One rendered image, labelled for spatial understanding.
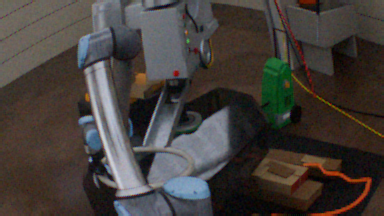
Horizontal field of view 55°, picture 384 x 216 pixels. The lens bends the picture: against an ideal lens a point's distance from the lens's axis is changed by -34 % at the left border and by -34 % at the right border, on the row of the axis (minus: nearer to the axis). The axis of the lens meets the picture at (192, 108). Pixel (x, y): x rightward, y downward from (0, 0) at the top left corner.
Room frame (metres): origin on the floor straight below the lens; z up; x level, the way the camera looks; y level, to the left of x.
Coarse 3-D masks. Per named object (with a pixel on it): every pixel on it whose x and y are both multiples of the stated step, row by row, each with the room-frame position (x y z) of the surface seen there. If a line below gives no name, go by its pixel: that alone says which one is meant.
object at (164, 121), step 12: (192, 72) 2.81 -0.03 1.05; (180, 96) 2.60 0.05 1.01; (156, 108) 2.55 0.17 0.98; (168, 108) 2.59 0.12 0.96; (180, 108) 2.54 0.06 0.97; (156, 120) 2.51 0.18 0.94; (168, 120) 2.50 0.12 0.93; (156, 132) 2.44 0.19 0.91; (168, 132) 2.36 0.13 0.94; (144, 144) 2.31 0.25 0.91; (156, 144) 2.35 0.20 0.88; (168, 144) 2.30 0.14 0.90
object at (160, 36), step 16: (144, 16) 2.63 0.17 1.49; (160, 16) 2.60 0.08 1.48; (144, 32) 2.64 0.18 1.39; (160, 32) 2.61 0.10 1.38; (176, 32) 2.58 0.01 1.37; (144, 48) 2.64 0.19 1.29; (160, 48) 2.61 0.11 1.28; (176, 48) 2.58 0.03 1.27; (192, 48) 2.71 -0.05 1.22; (160, 64) 2.62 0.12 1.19; (176, 64) 2.59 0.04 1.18; (192, 64) 2.67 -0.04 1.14
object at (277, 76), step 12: (288, 48) 4.08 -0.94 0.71; (276, 60) 4.15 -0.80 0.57; (288, 60) 4.07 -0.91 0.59; (264, 72) 4.14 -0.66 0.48; (276, 72) 4.02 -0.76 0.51; (288, 72) 4.03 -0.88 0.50; (264, 84) 4.11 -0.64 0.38; (276, 84) 3.98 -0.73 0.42; (288, 84) 3.97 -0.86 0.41; (264, 96) 4.09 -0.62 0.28; (276, 96) 3.97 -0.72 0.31; (288, 96) 4.01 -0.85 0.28; (264, 108) 4.09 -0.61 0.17; (276, 108) 3.96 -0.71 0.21; (288, 108) 4.00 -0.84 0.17; (300, 108) 4.03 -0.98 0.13; (276, 120) 3.93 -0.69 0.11; (288, 120) 4.00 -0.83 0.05
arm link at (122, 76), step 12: (120, 36) 1.63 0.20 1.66; (132, 36) 1.66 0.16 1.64; (120, 48) 1.63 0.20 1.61; (132, 48) 1.66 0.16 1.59; (120, 60) 1.68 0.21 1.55; (132, 60) 1.73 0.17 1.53; (120, 72) 1.73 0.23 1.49; (132, 72) 1.78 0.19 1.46; (120, 84) 1.77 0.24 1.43; (120, 96) 1.80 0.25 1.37; (132, 132) 1.96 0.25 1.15
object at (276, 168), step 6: (270, 162) 3.03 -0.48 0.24; (276, 162) 3.01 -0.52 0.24; (258, 168) 2.99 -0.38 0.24; (264, 168) 2.96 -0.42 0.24; (270, 168) 2.95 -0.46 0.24; (276, 168) 2.92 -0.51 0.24; (282, 168) 2.89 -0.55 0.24; (288, 168) 2.87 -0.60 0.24; (252, 174) 2.93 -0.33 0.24; (258, 174) 2.90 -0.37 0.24; (276, 174) 2.85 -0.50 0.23; (282, 174) 2.81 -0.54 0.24; (288, 174) 2.78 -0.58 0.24
